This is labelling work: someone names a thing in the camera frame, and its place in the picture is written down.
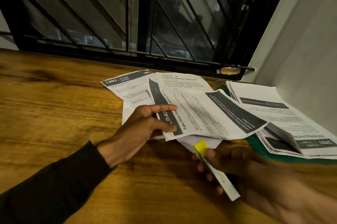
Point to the person's right forearm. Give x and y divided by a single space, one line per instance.
323 205

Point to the person's left hand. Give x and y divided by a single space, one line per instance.
131 134

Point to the black window frame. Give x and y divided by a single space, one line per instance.
142 55

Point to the person's right hand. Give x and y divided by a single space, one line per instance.
250 179

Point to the blank white paper sheet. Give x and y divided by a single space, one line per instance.
194 143

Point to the printed sheet with black bands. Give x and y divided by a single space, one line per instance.
210 110

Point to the printed sheet with plain heading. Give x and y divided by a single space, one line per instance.
181 81

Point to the person's right fingers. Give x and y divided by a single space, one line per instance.
212 158

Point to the person's left thumb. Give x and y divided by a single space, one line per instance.
164 125

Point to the black metal window grille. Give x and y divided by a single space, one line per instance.
163 13

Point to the person's left forearm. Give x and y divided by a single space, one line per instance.
52 187

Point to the printed sheet with boxed text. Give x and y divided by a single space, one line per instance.
123 92

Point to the stack of printed papers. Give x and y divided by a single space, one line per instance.
287 123

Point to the green folder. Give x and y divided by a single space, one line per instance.
263 152

